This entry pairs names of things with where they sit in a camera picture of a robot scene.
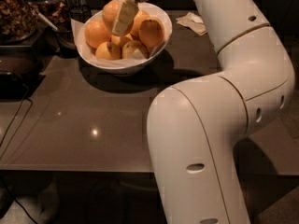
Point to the black wire mesh cup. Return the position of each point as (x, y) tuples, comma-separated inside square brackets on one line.
[(65, 36)]

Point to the front right pale orange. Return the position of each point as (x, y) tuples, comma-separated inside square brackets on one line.
[(135, 49)]

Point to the white utensil handle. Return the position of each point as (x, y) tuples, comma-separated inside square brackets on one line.
[(42, 17)]

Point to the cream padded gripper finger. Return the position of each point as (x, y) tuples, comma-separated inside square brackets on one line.
[(126, 14)]

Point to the glass jar of dried food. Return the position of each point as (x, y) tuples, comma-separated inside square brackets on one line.
[(17, 21)]

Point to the crumpled paper napkins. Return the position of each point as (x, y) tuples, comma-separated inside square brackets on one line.
[(193, 22)]

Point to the black appliance box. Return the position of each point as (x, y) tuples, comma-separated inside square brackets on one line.
[(20, 72)]

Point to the white ceramic bowl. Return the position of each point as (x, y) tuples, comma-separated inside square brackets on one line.
[(154, 11)]

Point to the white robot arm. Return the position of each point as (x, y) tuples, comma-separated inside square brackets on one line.
[(193, 126)]

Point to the small hidden orange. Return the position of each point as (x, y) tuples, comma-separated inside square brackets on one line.
[(121, 40)]

